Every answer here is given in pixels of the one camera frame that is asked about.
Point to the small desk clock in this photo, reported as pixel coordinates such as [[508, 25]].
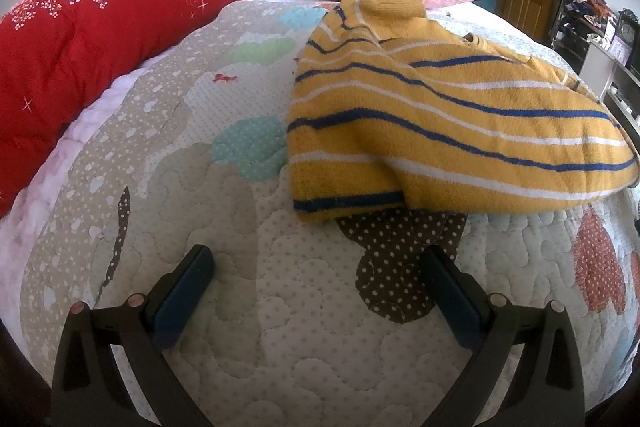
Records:
[[627, 26]]

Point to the red floral duvet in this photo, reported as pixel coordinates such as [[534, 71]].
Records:
[[59, 56]]

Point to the heart patterned quilted bedspread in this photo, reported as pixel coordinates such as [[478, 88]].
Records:
[[303, 325]]

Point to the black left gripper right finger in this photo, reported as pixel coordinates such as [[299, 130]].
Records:
[[547, 387]]

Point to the yellow striped knit sweater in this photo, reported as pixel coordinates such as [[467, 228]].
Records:
[[390, 109]]

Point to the white tv cabinet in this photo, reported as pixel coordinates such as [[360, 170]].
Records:
[[616, 86]]

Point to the cluttered black shoe rack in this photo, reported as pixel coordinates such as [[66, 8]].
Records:
[[573, 21]]

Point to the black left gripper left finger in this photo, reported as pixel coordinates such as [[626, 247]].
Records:
[[87, 388]]

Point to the black television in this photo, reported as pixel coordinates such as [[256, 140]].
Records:
[[633, 63]]

